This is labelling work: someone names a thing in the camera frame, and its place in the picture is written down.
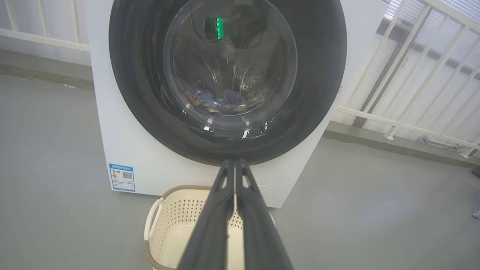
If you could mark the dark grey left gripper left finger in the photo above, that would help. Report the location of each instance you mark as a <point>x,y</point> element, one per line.
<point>210,232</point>

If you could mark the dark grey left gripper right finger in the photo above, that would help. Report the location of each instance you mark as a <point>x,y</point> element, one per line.
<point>258,232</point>

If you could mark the blue patterned garment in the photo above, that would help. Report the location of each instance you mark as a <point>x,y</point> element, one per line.
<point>228,99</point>

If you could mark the washing machine glass door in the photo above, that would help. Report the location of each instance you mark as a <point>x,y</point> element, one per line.
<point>138,75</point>

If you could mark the white front-load washing machine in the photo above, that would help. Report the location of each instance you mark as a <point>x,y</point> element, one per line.
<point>112,131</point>

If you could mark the perforated steel washer drum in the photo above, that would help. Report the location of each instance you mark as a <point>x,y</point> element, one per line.
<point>255,82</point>

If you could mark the cream perforated laundry basket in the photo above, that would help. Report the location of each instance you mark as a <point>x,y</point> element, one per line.
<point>176,225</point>

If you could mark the round white filter cover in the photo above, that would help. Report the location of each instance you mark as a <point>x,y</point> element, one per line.
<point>268,191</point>

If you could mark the blue energy label sticker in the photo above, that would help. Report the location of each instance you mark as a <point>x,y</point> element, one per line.
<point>122,177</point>

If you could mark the white metal railing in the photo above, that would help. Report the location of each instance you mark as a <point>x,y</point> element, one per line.
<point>45,40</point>
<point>393,123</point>

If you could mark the dark grey post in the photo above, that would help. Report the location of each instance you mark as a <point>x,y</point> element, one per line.
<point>378,82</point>

